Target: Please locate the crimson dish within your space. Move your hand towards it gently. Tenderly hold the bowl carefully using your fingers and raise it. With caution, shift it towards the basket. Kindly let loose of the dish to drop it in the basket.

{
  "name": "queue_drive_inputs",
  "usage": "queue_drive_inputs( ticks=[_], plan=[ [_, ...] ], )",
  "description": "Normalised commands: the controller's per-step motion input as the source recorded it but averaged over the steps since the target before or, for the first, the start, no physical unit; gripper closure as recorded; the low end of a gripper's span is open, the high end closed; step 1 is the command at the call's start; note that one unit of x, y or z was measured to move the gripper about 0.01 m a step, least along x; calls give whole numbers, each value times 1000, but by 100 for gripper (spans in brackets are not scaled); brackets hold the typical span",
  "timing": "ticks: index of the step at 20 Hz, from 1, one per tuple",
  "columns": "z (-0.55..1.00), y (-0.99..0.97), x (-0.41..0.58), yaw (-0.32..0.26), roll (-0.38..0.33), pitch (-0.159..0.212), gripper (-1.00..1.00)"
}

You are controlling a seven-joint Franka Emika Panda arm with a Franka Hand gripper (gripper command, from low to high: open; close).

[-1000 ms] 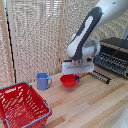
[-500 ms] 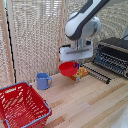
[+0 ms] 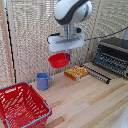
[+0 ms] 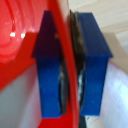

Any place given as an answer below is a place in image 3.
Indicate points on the red plastic shopping basket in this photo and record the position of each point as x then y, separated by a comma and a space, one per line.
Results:
21, 106

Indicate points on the red plastic bowl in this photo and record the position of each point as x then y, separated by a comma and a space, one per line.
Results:
57, 61

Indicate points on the black toaster oven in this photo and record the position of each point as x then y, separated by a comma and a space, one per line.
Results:
113, 55

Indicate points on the beige bamboo blind screen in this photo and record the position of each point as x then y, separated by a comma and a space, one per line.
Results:
33, 36

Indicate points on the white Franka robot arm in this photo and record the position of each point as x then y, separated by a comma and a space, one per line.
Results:
71, 11

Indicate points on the wooden vertical post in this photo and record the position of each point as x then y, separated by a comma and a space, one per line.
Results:
6, 40

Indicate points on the yellow orange food box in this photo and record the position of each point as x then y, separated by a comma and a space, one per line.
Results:
76, 72

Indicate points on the blue ceramic mug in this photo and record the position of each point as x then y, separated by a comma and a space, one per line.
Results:
41, 81

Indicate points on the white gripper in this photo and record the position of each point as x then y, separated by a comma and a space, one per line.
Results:
66, 42

